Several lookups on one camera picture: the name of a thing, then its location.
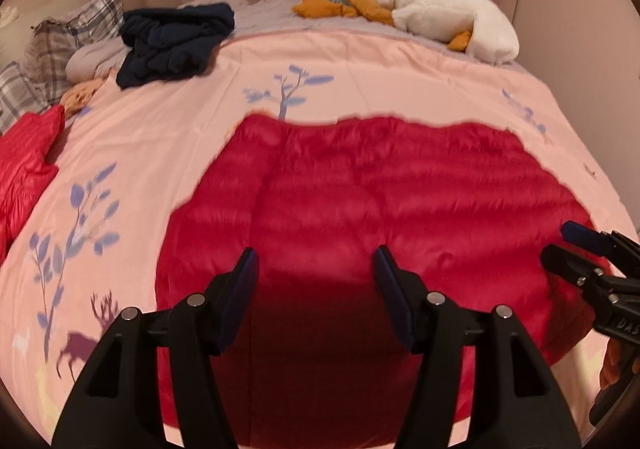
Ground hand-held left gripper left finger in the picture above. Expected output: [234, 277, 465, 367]
[52, 246, 261, 449]

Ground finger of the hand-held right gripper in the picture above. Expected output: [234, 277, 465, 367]
[540, 243, 607, 301]
[561, 221, 640, 265]

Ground crimson quilted down jacket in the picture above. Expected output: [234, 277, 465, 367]
[155, 113, 608, 436]

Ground white and orange plush toy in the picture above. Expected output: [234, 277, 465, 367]
[292, 0, 521, 64]

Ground large plaid pillow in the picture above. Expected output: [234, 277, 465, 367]
[25, 0, 130, 95]

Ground small plaid pillow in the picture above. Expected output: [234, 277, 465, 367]
[0, 62, 47, 135]

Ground pink deer print duvet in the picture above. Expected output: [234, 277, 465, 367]
[0, 29, 640, 449]

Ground small tan plush toy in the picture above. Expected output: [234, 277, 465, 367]
[60, 79, 107, 117]

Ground person's right hand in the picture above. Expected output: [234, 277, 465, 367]
[599, 339, 628, 392]

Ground navy blue garment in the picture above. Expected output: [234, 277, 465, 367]
[116, 2, 236, 90]

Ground light red down jacket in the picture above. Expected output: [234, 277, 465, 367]
[0, 104, 66, 262]

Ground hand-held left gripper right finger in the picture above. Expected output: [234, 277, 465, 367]
[374, 245, 583, 449]

